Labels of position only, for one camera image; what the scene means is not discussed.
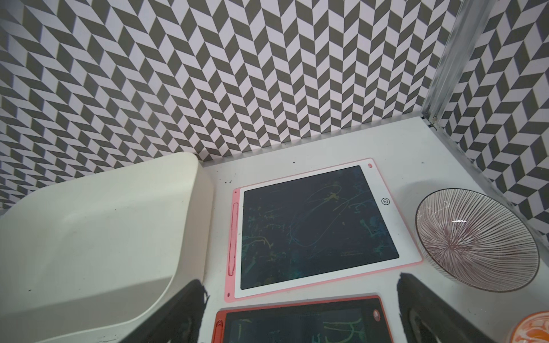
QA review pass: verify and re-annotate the clear glass bowl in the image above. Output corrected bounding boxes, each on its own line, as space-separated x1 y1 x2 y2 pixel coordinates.
415 188 540 293

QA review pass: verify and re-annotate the cream storage box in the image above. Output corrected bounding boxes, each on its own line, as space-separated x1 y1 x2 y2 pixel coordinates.
1 152 214 342

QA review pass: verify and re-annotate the orange patterned bowl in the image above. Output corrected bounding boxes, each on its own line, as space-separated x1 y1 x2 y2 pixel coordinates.
506 311 549 343

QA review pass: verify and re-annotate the pink tablet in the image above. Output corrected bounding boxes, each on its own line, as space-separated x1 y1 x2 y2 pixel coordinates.
224 158 423 302

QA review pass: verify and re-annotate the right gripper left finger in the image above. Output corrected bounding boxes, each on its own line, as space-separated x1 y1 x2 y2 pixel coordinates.
121 280 209 343

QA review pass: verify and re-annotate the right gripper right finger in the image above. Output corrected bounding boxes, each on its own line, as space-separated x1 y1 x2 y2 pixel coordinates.
397 273 493 342

